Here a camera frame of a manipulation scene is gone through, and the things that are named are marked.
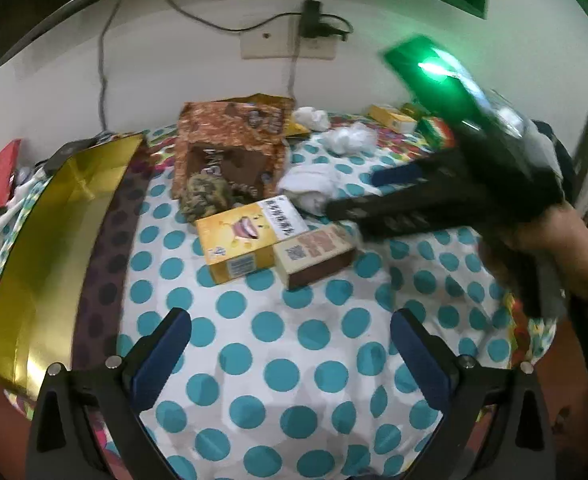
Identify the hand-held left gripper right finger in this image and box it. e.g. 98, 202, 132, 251
389, 307, 557, 480

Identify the crumpled white tissue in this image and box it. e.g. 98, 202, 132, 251
292, 106, 331, 131

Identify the white knitted sock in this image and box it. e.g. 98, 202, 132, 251
322, 122, 377, 156

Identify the brown snack bag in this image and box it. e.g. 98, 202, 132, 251
171, 94, 295, 206

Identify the black hanging cable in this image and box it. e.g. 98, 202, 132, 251
289, 52, 302, 113

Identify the black plug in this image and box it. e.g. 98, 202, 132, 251
323, 12, 353, 43

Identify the black looping cable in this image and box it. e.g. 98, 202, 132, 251
160, 0, 306, 32

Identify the green and red box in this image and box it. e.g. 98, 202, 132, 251
416, 115, 457, 148

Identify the small yellow box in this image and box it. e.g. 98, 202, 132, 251
365, 104, 419, 133

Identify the grey-white sock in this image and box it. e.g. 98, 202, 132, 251
279, 162, 375, 216

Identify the beige wall plate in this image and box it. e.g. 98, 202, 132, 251
240, 26, 297, 60

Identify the yellow snack bag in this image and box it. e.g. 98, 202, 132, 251
284, 112, 311, 139

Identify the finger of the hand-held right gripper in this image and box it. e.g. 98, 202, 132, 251
324, 184, 495, 240
370, 152, 467, 196

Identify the gold metal tray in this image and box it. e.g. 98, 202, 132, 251
0, 132, 152, 396

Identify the thin grey cable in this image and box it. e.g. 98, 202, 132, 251
96, 0, 127, 133

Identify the yellow cartoon mouth box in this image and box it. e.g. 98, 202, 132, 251
194, 195, 310, 285

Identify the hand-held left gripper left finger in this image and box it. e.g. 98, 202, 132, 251
25, 307, 195, 480

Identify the beige wall socket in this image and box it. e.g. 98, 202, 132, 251
294, 30, 337, 60

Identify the person's right hand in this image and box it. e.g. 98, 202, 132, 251
479, 201, 588, 311

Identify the polka dot tablecloth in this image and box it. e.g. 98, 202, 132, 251
0, 110, 560, 480

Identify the black charger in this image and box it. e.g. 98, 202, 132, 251
301, 0, 326, 39

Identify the red bag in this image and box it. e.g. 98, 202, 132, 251
0, 139, 23, 208

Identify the brown cardboard box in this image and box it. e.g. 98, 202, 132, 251
272, 224, 357, 291

